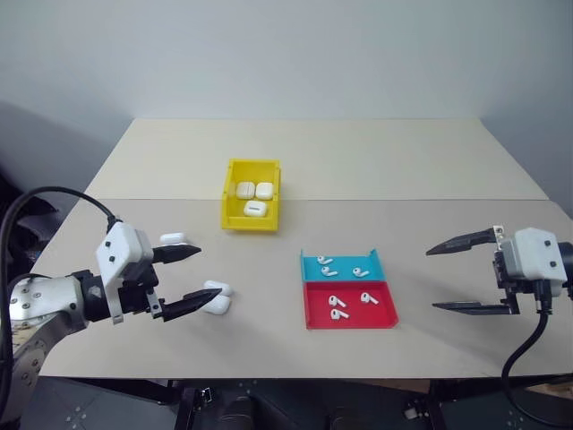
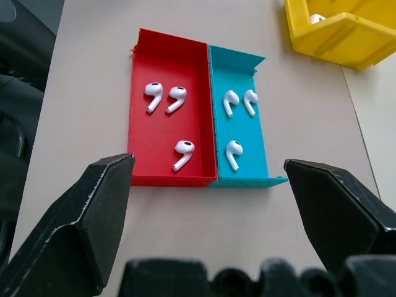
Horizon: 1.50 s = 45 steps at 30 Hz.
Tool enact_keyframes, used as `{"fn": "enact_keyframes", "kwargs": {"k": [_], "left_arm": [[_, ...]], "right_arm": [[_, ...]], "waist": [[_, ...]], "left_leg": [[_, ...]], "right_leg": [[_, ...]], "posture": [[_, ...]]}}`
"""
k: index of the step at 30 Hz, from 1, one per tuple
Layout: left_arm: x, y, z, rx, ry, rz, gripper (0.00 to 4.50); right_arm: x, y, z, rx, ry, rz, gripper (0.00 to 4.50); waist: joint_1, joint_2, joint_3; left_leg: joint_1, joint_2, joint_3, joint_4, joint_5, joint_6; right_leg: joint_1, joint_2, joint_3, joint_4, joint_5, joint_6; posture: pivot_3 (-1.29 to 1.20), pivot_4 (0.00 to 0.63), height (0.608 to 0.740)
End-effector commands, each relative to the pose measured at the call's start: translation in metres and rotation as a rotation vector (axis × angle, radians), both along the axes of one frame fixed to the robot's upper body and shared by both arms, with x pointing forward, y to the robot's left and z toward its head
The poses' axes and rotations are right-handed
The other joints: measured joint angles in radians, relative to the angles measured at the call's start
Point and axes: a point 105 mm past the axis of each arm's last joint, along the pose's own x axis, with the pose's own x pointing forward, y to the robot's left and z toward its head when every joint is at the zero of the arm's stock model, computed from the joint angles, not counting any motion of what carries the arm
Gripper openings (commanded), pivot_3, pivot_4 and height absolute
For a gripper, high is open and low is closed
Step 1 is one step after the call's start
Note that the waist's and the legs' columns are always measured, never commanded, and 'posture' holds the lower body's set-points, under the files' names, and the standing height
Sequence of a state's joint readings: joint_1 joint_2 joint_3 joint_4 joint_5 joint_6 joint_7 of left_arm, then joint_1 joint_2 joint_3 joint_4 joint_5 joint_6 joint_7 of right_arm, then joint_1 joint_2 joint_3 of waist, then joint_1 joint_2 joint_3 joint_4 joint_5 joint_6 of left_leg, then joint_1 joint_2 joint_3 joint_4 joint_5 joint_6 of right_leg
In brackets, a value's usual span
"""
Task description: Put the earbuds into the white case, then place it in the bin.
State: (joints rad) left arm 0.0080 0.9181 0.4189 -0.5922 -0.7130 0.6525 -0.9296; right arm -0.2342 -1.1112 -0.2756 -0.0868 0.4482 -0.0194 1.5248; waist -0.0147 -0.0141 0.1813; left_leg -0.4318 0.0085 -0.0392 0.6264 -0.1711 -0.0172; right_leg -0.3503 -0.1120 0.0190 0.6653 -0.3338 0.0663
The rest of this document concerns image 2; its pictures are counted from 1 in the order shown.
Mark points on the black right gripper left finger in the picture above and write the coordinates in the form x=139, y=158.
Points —
x=68, y=235

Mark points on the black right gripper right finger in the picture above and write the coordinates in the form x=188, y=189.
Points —
x=340, y=216

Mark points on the black chair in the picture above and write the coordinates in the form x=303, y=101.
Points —
x=12, y=139

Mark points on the white case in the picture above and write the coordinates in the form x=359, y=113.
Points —
x=316, y=19

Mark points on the blue plastic tray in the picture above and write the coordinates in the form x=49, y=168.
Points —
x=244, y=130

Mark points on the red plastic tray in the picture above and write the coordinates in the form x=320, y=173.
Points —
x=167, y=130

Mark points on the yellow plastic bin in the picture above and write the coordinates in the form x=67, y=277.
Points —
x=340, y=40

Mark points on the white earbud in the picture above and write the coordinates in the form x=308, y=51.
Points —
x=178, y=92
x=231, y=98
x=153, y=89
x=250, y=97
x=184, y=148
x=234, y=149

